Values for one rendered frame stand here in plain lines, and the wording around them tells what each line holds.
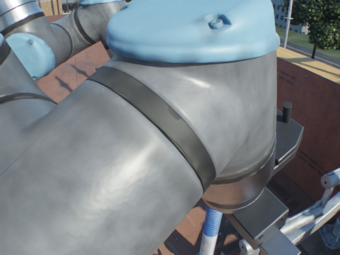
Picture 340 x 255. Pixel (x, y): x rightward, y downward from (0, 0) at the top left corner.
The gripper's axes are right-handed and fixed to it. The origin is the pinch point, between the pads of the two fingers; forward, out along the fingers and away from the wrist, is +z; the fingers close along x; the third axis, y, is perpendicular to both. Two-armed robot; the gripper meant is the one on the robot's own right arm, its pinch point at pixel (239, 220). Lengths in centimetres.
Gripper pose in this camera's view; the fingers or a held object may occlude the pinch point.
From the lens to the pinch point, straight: 40.7
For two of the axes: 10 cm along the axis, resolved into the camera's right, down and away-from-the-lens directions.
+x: 5.0, 5.4, -6.7
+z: 2.9, 6.3, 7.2
